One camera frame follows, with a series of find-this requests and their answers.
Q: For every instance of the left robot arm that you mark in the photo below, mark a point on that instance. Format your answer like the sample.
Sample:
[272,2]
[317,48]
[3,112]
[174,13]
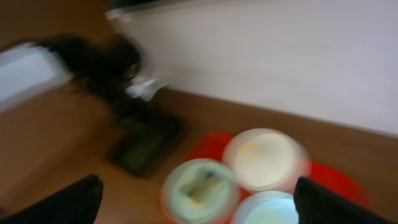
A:
[102,70]

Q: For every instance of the light green plate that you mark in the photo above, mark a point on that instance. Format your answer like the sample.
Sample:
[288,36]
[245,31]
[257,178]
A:
[217,207]

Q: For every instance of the green and yellow sponge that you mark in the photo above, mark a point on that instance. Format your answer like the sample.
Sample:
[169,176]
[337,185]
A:
[198,188]

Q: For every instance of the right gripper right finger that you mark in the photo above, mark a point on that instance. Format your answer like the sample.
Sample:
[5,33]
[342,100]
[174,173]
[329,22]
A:
[316,204]

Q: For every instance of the white plate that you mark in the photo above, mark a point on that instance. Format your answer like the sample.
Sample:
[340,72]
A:
[266,159]

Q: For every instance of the light blue plate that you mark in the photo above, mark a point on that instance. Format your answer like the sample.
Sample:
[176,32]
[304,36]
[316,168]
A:
[267,207]

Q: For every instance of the red plastic tray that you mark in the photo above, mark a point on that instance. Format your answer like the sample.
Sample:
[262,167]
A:
[329,178]

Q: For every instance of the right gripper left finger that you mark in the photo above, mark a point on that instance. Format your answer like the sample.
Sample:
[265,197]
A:
[78,203]

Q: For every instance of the black plastic tray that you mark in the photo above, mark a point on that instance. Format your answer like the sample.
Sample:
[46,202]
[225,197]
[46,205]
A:
[147,140]

